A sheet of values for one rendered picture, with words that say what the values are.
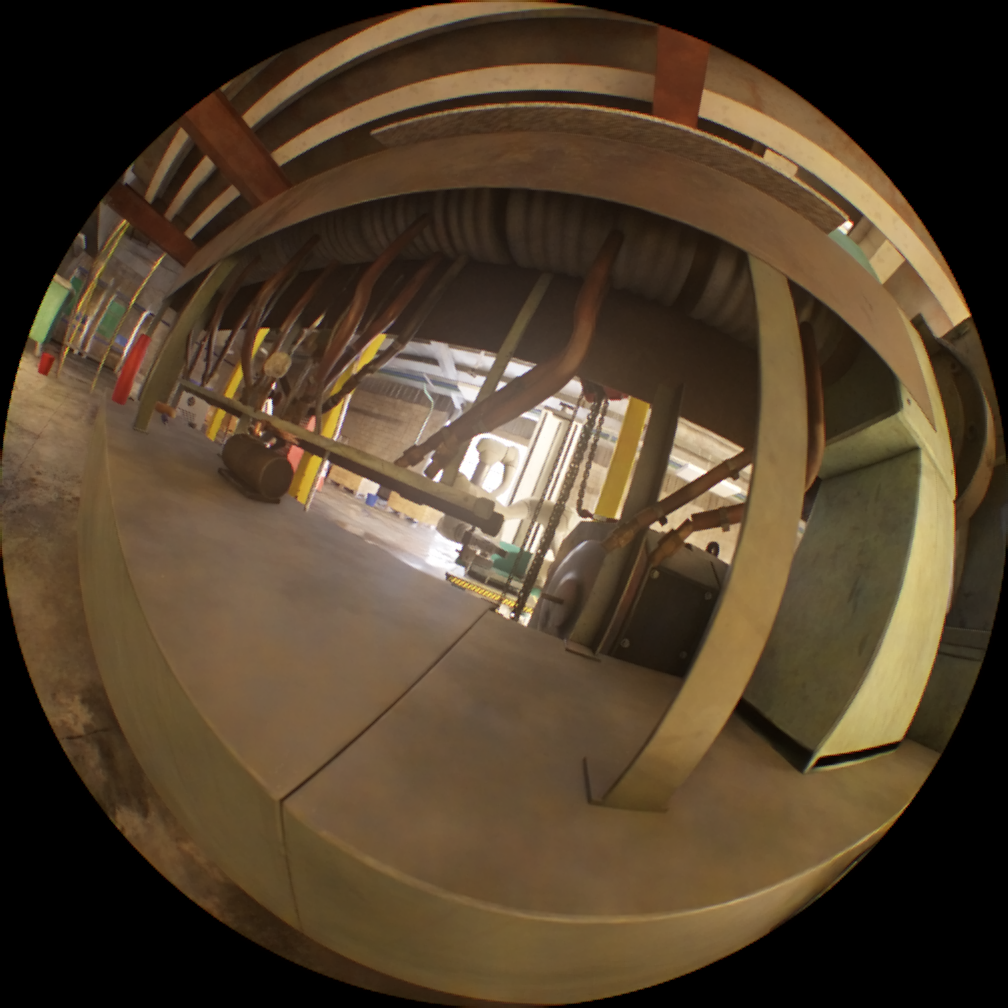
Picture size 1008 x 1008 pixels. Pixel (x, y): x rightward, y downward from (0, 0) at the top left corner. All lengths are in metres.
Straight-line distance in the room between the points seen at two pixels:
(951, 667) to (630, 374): 1.04
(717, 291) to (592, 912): 0.62
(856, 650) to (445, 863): 0.43
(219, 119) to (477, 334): 1.81
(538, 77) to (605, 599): 1.33
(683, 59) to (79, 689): 1.80
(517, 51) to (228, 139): 1.25
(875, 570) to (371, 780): 0.54
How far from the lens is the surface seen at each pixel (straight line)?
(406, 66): 1.59
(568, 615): 0.71
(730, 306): 0.56
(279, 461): 0.61
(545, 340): 0.62
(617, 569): 0.50
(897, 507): 0.55
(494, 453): 1.99
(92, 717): 0.97
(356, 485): 8.39
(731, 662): 0.18
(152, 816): 0.82
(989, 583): 1.05
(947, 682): 1.00
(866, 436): 0.59
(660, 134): 0.76
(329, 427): 2.00
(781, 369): 0.24
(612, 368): 0.60
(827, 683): 0.45
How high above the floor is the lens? 0.73
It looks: 4 degrees up
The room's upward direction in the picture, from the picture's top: 22 degrees clockwise
